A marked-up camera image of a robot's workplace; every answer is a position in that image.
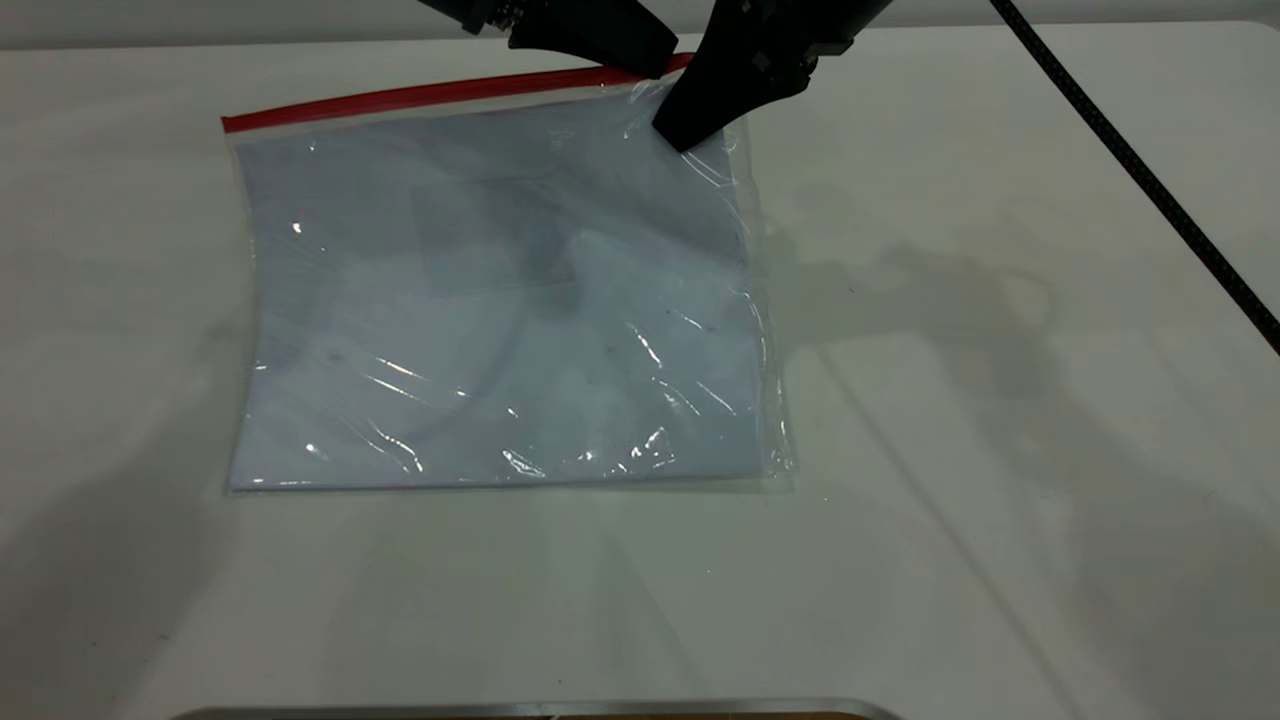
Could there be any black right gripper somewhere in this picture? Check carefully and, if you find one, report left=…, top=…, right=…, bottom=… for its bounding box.
left=653, top=0, right=893, bottom=153

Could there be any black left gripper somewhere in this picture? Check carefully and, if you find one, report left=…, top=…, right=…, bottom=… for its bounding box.
left=418, top=0, right=679, bottom=80

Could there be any transparent bag with red zipper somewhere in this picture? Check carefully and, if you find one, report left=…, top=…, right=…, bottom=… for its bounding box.
left=220, top=52, right=799, bottom=496

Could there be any clear plastic package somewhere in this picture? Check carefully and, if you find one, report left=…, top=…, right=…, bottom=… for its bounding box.
left=230, top=95, right=766, bottom=491

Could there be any black braided cable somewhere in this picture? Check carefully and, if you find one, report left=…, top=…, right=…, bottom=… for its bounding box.
left=990, top=0, right=1280, bottom=356

